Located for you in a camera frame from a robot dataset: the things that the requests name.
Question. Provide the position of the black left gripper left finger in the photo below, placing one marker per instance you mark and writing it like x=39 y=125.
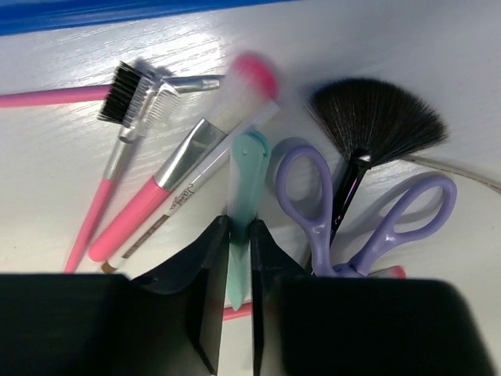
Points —
x=167 y=321

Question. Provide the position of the teal folding razor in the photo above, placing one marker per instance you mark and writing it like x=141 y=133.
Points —
x=249 y=161

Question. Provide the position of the white eyeliner pencil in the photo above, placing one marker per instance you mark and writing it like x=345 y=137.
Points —
x=250 y=85

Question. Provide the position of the long thin pink brush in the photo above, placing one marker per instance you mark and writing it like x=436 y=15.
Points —
x=82 y=94

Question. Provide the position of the black fan brush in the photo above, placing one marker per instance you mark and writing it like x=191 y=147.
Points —
x=371 y=123

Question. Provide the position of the silver hair clip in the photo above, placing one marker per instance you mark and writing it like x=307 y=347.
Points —
x=452 y=169

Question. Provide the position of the blue plastic organizer bin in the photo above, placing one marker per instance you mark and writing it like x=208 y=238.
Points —
x=20 y=17

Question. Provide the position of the pink flat brush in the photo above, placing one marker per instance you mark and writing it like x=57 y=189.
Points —
x=207 y=133

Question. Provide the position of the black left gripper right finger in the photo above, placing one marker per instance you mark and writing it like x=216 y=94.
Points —
x=305 y=325

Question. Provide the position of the pink brow comb brush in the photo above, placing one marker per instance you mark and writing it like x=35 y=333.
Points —
x=134 y=90

